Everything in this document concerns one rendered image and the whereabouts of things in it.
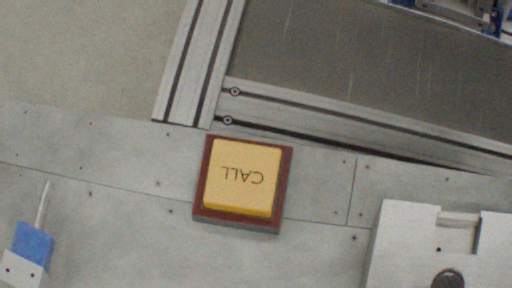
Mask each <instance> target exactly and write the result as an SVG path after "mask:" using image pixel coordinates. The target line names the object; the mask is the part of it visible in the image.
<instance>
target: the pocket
mask: <svg viewBox="0 0 512 288"><path fill-rule="evenodd" d="M482 220H483V217H481V212H480V214H479V215H478V214H476V215H473V214H469V213H468V214H464V213H460V212H458V213H456V212H451V211H448V212H446V211H442V210H440V212H438V211H437V215H436V220H435V228H434V236H433V240H432V244H431V252H440V253H444V252H446V253H454V254H457V253H458V254H462V255H463V254H467V255H470V254H471V255H477V254H478V245H479V241H480V236H481V226H482Z"/></svg>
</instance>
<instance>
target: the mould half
mask: <svg viewBox="0 0 512 288"><path fill-rule="evenodd" d="M440 210H441V206H439V205H430V204H425V203H421V204H420V203H415V202H411V201H408V202H405V201H400V200H395V199H392V200H389V199H382V202H381V205H380V207H379V209H378V212H377V214H376V217H375V219H374V222H373V224H372V226H371V231H370V238H369V244H368V246H367V251H366V258H365V264H364V267H363V271H362V277H361V283H360V285H359V288H429V286H430V285H431V284H432V281H433V279H435V277H436V276H437V274H438V273H439V272H441V271H442V270H445V269H452V268H453V269H455V270H458V271H459V272H460V273H461V274H462V276H463V279H464V287H465V288H512V214H504V213H496V212H488V211H481V217H483V220H482V226H481V236H480V241H479V245H478V254H477V255H471V254H470V255H467V254H463V255H462V254H458V253H457V254H454V253H446V252H444V253H440V252H431V244H432V240H433V236H434V228H435V220H436V215H437V211H438V212H440Z"/></svg>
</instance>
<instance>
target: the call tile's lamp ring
mask: <svg viewBox="0 0 512 288"><path fill-rule="evenodd" d="M215 139H221V140H227V141H234V142H240V143H246V144H252V145H259V146H265V147H271V148H278V149H281V153H284V157H283V163H282V169H281V175H280V181H279V187H278V193H277V199H276V204H275V210H274V216H273V220H267V219H261V218H254V217H248V216H242V215H236V214H230V213H223V212H218V211H212V210H206V209H201V205H202V200H203V194H204V190H205V187H204V185H205V179H206V174H207V169H208V163H209V158H210V153H211V147H212V142H214V140H215ZM292 150H293V147H290V146H283V145H277V144H271V143H264V142H258V141H252V140H245V139H239V138H233V137H227V136H220V135H214V134H208V133H206V138H205V143H204V148H203V154H202V159H201V164H200V169H199V180H198V185H197V190H196V195H195V200H194V205H193V211H192V214H194V215H200V216H203V217H206V218H212V219H218V220H225V221H230V222H236V223H242V224H248V225H255V226H261V227H267V228H269V227H273V228H279V227H280V222H281V216H282V210H283V204H284V199H285V193H286V186H287V180H288V174H289V168H290V162H291V156H292Z"/></svg>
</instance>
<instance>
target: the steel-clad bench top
mask: <svg viewBox="0 0 512 288"><path fill-rule="evenodd" d="M206 133H209V134H216V135H222V136H228V137H235V138H241V139H247V140H253V141H260V142H266V143H272V144H279V145H285V146H291V147H293V148H294V151H293V158H292V164H291V170H290V177H289V183H288V189H287V195H286V201H285V206H284V212H283V219H282V225H281V230H280V231H279V234H278V235H273V234H267V233H261V232H255V231H249V230H242V229H236V228H230V227H225V226H219V225H213V224H206V223H200V222H195V221H193V220H192V212H191V211H192V206H193V201H194V195H195V190H196V185H197V180H198V175H199V173H198V170H199V165H200V159H201V154H202V149H203V144H204V138H205V134H206ZM356 157H357V162H356ZM355 163H356V169H355ZM354 170H355V176H354ZM353 177H354V183H353ZM46 180H50V181H52V182H54V183H55V187H54V190H53V191H54V192H53V193H52V198H51V200H50V204H49V209H48V210H47V212H48V213H47V215H46V219H45V223H44V227H43V229H42V230H43V231H44V232H46V233H48V234H51V236H52V238H53V239H54V240H55V243H56V244H55V246H54V250H53V254H52V258H51V262H50V266H49V269H48V273H47V274H48V276H49V277H50V278H51V279H52V282H51V286H50V288H359V285H360V283H361V277H362V271H363V267H364V264H365V258H366V251H367V246H368V244H369V238H370V231H371V226H372V224H373V222H374V219H375V217H376V214H377V212H378V209H379V207H380V205H381V202H382V199H389V200H392V199H395V200H400V201H405V202H408V201H411V202H415V203H420V204H421V203H425V204H430V205H439V206H441V210H442V211H446V212H448V211H451V212H456V213H458V212H460V213H464V214H468V213H469V214H473V215H476V214H478V215H479V214H480V212H481V211H488V212H496V213H504V214H512V180H510V179H506V178H498V177H494V176H485V175H481V174H473V173H468V172H463V171H455V170H450V169H445V168H436V167H431V166H426V165H421V164H411V163H406V162H400V161H395V160H390V159H384V158H379V157H367V156H362V155H358V156H357V155H356V154H350V153H344V152H339V151H332V150H326V149H320V148H314V147H308V146H302V145H296V144H289V143H283V142H277V141H270V140H264V139H258V138H251V137H245V136H239V135H232V134H226V133H220V132H213V131H207V130H201V129H195V128H189V127H183V126H176V125H171V124H165V123H162V124H159V123H153V122H148V121H142V120H136V119H131V118H126V117H115V116H110V115H104V114H99V113H89V112H84V111H79V110H69V109H65V108H60V107H57V108H55V107H51V106H46V105H43V106H42V105H38V104H33V103H30V104H29V103H25V102H20V101H19V102H16V101H13V100H4V99H1V98H0V267H1V264H2V258H3V255H4V251H5V250H4V249H8V250H10V251H11V248H12V245H13V243H12V242H13V241H14V240H13V238H14V235H15V231H16V228H17V224H18V220H19V221H22V222H24V223H26V224H28V225H31V226H33V223H34V219H35V215H36V211H37V210H38V208H37V207H38V205H39V201H40V197H41V195H42V191H43V187H44V184H45V181H46ZM352 184H353V190H352ZM351 191H352V196H351ZM161 197H162V198H161ZM350 197H351V203H350ZM349 204H350V210H349ZM348 211H349V214H348ZM346 219H347V223H346ZM345 224H346V227H345Z"/></svg>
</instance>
